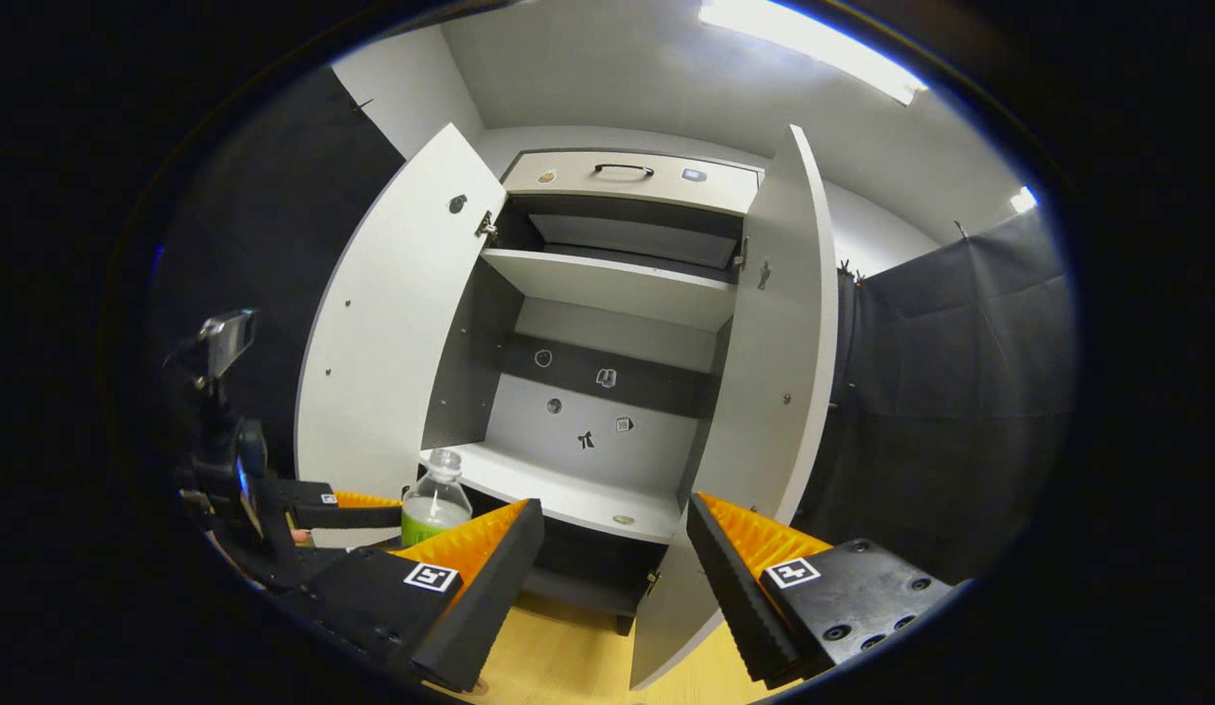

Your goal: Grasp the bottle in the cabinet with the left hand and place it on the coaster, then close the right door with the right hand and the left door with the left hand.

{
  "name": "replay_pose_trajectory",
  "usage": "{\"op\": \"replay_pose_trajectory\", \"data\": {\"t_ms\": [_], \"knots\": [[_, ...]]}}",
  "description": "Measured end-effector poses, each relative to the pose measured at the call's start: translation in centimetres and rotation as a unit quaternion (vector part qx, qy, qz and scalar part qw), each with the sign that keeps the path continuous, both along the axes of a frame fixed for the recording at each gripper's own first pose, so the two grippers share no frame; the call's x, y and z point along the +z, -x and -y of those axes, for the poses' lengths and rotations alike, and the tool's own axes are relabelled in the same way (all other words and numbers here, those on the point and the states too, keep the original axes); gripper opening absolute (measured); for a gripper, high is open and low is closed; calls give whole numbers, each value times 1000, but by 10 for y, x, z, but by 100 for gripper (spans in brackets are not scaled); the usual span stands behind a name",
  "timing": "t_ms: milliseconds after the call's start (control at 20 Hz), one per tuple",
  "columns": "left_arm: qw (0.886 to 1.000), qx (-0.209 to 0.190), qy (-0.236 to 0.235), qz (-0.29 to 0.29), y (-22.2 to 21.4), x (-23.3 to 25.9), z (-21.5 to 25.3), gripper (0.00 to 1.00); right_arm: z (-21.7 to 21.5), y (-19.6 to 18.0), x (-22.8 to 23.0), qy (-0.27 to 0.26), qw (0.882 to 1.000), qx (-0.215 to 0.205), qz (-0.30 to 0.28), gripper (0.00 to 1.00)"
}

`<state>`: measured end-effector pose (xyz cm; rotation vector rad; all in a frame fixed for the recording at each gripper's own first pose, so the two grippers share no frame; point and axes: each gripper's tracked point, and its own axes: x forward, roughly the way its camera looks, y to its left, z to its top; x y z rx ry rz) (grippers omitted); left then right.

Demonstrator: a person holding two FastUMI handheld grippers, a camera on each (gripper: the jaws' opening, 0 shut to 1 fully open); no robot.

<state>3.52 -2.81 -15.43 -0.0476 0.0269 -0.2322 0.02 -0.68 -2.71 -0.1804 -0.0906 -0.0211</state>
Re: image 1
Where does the white wide cabinet shelf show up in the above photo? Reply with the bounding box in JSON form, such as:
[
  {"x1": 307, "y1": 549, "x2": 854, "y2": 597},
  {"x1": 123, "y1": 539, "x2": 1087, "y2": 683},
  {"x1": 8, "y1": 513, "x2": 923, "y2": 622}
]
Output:
[{"x1": 418, "y1": 441, "x2": 688, "y2": 544}]

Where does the green label plastic bottle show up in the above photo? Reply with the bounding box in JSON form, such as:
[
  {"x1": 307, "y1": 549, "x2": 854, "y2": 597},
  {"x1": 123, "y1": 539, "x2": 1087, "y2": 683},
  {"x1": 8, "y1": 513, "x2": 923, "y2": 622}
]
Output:
[{"x1": 401, "y1": 448, "x2": 474, "y2": 547}]

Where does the white cabinet door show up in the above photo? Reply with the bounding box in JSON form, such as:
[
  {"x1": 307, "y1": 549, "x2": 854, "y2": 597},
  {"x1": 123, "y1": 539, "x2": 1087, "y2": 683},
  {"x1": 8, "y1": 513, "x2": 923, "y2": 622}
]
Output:
[
  {"x1": 629, "y1": 124, "x2": 840, "y2": 691},
  {"x1": 294, "y1": 122, "x2": 510, "y2": 549}
]

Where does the long ceiling light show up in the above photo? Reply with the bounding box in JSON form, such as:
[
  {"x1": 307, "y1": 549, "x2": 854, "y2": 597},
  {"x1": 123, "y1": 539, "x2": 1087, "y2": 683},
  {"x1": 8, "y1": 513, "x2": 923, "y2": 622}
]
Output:
[{"x1": 698, "y1": 0, "x2": 929, "y2": 107}]

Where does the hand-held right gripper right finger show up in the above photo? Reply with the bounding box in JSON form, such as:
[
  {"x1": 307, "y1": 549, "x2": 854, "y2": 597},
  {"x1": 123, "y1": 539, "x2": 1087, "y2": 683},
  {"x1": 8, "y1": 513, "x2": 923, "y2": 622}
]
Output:
[{"x1": 685, "y1": 490, "x2": 965, "y2": 691}]

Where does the beige cabinet drawer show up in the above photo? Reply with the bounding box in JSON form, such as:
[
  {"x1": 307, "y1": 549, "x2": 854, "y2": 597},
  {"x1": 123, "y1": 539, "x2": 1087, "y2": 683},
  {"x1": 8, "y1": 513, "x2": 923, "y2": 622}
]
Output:
[{"x1": 501, "y1": 150, "x2": 762, "y2": 218}]

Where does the white narrow cabinet shelf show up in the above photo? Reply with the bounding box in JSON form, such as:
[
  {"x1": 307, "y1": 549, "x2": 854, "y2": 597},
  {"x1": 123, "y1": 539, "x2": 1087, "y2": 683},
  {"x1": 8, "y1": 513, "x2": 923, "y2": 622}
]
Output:
[{"x1": 480, "y1": 247, "x2": 740, "y2": 332}]

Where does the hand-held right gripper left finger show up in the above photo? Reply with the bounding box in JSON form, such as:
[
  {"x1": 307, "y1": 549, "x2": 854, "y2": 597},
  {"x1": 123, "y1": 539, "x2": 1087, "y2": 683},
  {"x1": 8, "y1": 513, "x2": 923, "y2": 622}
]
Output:
[{"x1": 274, "y1": 497, "x2": 546, "y2": 696}]

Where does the black backdrop cloth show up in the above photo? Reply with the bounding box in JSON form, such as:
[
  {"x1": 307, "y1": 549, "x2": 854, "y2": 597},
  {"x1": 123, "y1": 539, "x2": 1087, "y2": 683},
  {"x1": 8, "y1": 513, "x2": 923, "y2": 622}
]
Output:
[
  {"x1": 793, "y1": 208, "x2": 1078, "y2": 586},
  {"x1": 147, "y1": 64, "x2": 407, "y2": 481}
]

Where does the grey and white cabinet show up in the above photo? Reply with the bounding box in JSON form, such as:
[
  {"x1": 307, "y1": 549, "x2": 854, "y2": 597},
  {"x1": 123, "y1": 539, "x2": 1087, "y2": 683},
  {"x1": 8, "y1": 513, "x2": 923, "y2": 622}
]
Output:
[{"x1": 418, "y1": 147, "x2": 765, "y2": 637}]

